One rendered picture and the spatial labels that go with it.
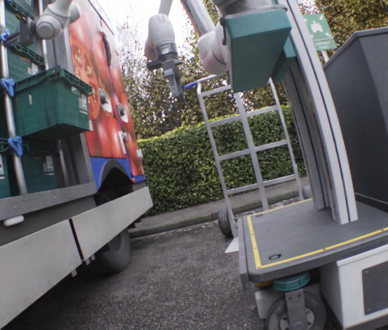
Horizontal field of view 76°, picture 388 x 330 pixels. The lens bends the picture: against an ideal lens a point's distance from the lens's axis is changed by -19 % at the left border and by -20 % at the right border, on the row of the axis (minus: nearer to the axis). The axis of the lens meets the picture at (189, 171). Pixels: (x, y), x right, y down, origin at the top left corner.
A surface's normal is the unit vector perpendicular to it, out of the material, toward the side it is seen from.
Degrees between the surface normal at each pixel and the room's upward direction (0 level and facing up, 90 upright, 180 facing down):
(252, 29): 90
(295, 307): 90
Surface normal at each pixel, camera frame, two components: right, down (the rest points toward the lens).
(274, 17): -0.15, 0.05
